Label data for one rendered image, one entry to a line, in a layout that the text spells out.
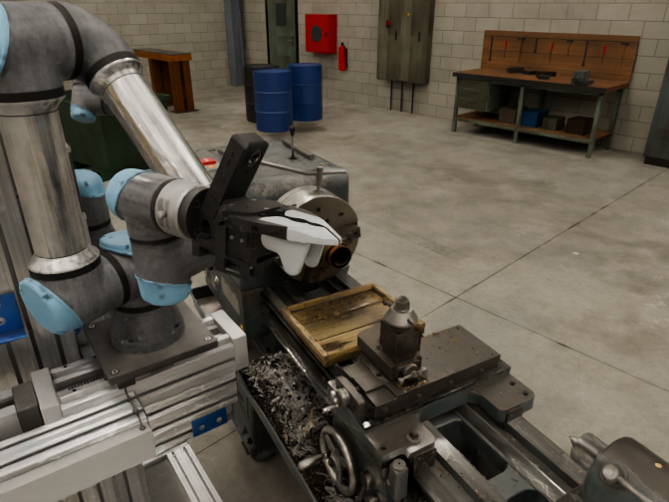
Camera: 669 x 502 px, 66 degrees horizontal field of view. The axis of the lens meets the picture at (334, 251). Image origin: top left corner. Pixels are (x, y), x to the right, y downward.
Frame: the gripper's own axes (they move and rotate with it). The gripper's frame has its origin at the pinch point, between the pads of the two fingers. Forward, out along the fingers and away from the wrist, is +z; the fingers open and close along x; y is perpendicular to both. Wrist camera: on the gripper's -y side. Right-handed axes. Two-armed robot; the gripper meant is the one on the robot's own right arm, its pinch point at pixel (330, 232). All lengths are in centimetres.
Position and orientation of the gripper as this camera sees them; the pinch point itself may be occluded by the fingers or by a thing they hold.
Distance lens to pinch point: 56.5
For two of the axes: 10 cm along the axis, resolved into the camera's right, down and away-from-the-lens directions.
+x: -5.5, 2.3, -8.0
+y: -0.8, 9.4, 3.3
